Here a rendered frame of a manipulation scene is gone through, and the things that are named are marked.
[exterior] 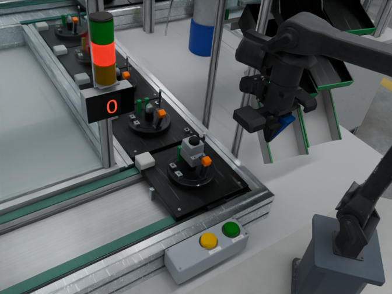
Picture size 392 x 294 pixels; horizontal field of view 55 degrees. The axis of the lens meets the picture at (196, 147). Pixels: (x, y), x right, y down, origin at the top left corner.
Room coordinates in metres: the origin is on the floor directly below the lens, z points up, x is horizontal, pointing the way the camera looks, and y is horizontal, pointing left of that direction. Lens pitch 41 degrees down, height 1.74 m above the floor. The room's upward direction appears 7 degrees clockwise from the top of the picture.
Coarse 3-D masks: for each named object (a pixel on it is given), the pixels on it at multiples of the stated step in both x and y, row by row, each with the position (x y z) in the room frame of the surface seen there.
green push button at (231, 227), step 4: (228, 224) 0.61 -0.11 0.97; (232, 224) 0.61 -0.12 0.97; (236, 224) 0.61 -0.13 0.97; (224, 228) 0.60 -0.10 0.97; (228, 228) 0.60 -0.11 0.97; (232, 228) 0.60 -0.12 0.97; (236, 228) 0.60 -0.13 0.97; (228, 232) 0.59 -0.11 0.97; (232, 232) 0.59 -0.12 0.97; (236, 232) 0.59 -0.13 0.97
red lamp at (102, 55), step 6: (96, 48) 0.74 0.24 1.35; (102, 48) 0.74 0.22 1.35; (108, 48) 0.74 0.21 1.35; (114, 48) 0.76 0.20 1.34; (96, 54) 0.74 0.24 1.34; (102, 54) 0.74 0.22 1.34; (108, 54) 0.74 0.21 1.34; (114, 54) 0.76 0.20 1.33; (96, 60) 0.74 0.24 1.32; (102, 60) 0.74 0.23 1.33; (108, 60) 0.74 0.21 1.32; (114, 60) 0.76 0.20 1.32
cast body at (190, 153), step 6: (186, 138) 0.79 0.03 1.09; (192, 138) 0.79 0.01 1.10; (198, 138) 0.79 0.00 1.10; (186, 144) 0.77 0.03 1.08; (192, 144) 0.77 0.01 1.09; (198, 144) 0.78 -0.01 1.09; (180, 150) 0.79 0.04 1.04; (186, 150) 0.77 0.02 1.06; (192, 150) 0.76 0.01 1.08; (198, 150) 0.77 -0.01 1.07; (186, 156) 0.77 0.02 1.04; (192, 156) 0.76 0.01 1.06; (198, 156) 0.76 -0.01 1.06; (204, 156) 0.77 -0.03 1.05; (192, 162) 0.75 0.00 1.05; (198, 162) 0.76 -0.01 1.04
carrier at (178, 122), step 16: (160, 96) 1.04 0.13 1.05; (144, 112) 1.02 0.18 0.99; (176, 112) 1.07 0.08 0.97; (112, 128) 0.94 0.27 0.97; (128, 128) 0.95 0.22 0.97; (144, 128) 0.93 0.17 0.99; (160, 128) 0.94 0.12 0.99; (176, 128) 0.98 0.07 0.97; (192, 128) 0.99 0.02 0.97; (128, 144) 0.87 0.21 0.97; (144, 144) 0.88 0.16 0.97; (160, 144) 0.89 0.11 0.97; (176, 144) 0.91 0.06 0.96
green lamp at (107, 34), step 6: (90, 24) 0.74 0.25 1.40; (96, 24) 0.74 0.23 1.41; (102, 24) 0.74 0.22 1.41; (108, 24) 0.74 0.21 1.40; (90, 30) 0.74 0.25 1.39; (96, 30) 0.74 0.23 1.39; (102, 30) 0.74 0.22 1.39; (108, 30) 0.74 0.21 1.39; (90, 36) 0.75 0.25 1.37; (96, 36) 0.74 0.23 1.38; (102, 36) 0.74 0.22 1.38; (108, 36) 0.74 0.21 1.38; (96, 42) 0.74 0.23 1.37; (102, 42) 0.74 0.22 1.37; (108, 42) 0.74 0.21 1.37
